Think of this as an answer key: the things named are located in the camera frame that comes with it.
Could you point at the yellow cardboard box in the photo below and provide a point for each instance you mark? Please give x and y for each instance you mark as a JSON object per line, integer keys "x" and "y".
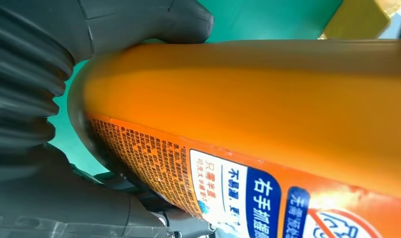
{"x": 358, "y": 19}

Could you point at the ribbed grey right arm sleeve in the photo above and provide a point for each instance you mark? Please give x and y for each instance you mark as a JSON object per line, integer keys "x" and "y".
{"x": 23, "y": 85}

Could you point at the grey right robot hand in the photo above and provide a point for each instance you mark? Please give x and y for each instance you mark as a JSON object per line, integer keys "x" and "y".
{"x": 72, "y": 200}

